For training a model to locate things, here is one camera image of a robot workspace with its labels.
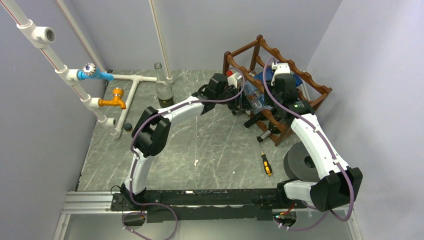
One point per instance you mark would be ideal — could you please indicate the clear lying bottle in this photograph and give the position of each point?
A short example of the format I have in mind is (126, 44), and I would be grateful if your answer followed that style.
(127, 127)

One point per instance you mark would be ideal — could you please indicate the orange brass tap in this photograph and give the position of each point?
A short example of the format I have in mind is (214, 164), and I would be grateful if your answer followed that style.
(116, 101)

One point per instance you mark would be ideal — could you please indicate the wooden wine rack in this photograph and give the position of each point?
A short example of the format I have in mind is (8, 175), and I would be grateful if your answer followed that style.
(251, 59)

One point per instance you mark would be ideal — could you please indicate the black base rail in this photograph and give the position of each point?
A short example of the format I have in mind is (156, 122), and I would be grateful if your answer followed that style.
(205, 204)

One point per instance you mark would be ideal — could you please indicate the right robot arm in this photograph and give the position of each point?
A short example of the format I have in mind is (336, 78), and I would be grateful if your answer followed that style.
(338, 183)

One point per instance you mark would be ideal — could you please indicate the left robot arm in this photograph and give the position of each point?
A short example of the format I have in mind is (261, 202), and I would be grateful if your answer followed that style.
(151, 133)

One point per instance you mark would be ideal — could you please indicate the clear tall empty bottle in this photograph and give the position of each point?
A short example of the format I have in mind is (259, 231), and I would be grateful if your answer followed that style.
(164, 92)

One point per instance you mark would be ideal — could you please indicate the yellow black screwdriver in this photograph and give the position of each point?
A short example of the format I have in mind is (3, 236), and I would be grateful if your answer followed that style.
(266, 164)

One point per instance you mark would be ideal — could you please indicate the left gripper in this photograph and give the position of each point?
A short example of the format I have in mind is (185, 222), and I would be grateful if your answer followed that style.
(240, 103)

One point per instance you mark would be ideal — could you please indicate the blue tap valve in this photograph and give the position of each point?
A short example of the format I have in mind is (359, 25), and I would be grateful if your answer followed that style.
(91, 71)

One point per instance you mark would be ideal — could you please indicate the blue square bottle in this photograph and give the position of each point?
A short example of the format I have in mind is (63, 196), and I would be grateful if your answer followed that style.
(268, 73)

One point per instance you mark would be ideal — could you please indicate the dark green wine bottle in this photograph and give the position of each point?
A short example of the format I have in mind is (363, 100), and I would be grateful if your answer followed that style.
(271, 130)

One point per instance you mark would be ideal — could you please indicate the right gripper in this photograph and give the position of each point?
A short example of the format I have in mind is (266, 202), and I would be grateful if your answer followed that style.
(267, 101)

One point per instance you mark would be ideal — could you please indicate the white pvc pipe frame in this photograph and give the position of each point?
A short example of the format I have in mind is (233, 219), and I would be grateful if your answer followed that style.
(41, 37)

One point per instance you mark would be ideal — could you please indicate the clear stoppered glass bottle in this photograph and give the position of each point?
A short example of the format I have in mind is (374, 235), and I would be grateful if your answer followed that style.
(255, 98)

